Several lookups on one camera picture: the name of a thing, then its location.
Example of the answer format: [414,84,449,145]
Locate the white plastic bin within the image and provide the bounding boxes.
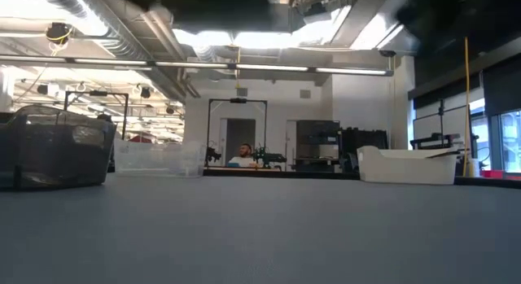
[357,145,459,186]

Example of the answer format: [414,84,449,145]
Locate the black equipment stand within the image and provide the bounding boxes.
[409,98,462,151]

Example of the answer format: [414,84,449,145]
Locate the red box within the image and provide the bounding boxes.
[479,168,506,179]

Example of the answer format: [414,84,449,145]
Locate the brown cutlery piece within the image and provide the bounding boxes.
[426,150,462,159]

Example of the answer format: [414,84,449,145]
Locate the person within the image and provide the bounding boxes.
[225,142,264,168]

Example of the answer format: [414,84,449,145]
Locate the black metal gantry frame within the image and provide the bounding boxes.
[207,98,269,168]

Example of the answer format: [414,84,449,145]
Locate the black cabinet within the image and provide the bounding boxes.
[295,120,341,173]

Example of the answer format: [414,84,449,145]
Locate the black equipment cases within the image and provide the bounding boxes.
[340,128,389,172]

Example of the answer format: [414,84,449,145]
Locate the long ceiling light strip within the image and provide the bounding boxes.
[0,54,394,76]

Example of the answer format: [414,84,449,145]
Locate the silver ventilation duct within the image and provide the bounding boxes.
[36,0,200,98]

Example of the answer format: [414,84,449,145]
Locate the clear plastic bin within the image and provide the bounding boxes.
[113,138,208,178]

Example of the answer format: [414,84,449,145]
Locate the yellow vertical pole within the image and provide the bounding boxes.
[462,36,472,177]

